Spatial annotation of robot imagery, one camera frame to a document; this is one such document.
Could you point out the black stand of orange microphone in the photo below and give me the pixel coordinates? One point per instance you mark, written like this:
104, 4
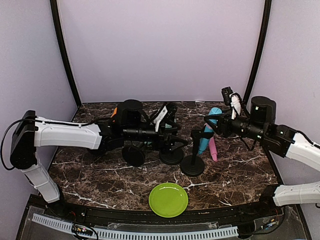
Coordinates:
97, 152

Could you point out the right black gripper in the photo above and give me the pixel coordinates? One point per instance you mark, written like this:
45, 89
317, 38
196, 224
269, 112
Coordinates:
223, 120

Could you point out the left black frame post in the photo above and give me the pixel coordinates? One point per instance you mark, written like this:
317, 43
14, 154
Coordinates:
63, 52

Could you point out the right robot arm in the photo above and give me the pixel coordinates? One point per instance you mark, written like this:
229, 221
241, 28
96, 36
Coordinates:
281, 140

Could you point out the green plate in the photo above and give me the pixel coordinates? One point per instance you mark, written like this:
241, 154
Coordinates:
168, 200

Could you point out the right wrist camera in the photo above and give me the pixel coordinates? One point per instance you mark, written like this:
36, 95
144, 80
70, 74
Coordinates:
233, 100

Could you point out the pink toy microphone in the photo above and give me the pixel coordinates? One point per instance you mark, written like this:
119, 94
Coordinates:
213, 149

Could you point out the black stand of blue microphone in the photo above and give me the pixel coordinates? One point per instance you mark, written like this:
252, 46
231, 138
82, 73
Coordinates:
193, 165

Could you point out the black stand of pink microphone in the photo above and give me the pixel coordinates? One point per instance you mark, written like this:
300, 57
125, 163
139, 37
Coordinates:
172, 158

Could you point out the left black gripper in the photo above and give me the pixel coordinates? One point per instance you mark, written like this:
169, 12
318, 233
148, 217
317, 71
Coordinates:
167, 144

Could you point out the orange toy microphone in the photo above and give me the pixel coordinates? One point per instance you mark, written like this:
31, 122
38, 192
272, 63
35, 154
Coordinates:
113, 118

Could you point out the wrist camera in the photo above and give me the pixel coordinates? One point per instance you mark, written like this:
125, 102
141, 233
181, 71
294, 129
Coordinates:
165, 116
233, 100

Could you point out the right black frame post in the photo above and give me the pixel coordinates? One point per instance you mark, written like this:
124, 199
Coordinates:
259, 50

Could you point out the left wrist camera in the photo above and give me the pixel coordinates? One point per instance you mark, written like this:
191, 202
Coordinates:
165, 116

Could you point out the black frame post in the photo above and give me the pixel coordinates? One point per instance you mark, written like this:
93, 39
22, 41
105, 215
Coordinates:
259, 50
63, 52

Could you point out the white slotted cable duct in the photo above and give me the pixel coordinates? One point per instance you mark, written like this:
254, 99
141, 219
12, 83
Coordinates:
122, 231

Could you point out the black stand of teal microphone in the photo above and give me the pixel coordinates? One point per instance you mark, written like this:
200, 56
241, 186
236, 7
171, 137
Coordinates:
133, 155

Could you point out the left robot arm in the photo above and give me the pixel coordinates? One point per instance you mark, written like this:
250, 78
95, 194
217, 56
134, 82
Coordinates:
129, 128

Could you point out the black front rail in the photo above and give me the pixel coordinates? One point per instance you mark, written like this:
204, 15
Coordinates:
244, 214

